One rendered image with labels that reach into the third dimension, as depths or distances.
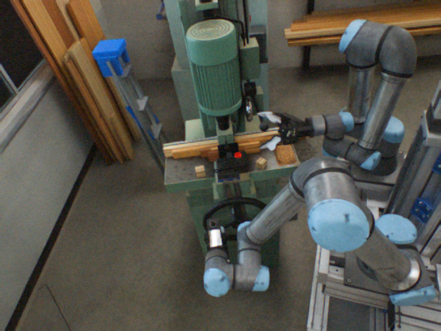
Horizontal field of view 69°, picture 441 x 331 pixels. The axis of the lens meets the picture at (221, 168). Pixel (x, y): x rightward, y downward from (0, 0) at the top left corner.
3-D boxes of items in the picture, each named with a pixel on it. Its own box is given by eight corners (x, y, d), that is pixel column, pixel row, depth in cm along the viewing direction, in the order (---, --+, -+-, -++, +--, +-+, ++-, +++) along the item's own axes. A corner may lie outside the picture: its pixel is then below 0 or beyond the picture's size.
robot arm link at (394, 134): (390, 161, 133) (399, 136, 123) (359, 148, 140) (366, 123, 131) (403, 145, 138) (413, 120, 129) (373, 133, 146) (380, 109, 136)
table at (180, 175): (165, 210, 139) (162, 201, 135) (168, 161, 160) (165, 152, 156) (306, 190, 137) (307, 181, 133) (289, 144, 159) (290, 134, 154)
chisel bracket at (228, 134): (219, 150, 145) (216, 136, 139) (217, 131, 155) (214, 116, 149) (235, 148, 145) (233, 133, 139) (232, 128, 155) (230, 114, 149)
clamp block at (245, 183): (217, 198, 136) (214, 184, 130) (215, 175, 146) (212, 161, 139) (252, 194, 136) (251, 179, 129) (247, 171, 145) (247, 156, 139)
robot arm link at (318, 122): (319, 111, 123) (317, 130, 128) (307, 113, 123) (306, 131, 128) (325, 121, 117) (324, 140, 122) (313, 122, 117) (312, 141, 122)
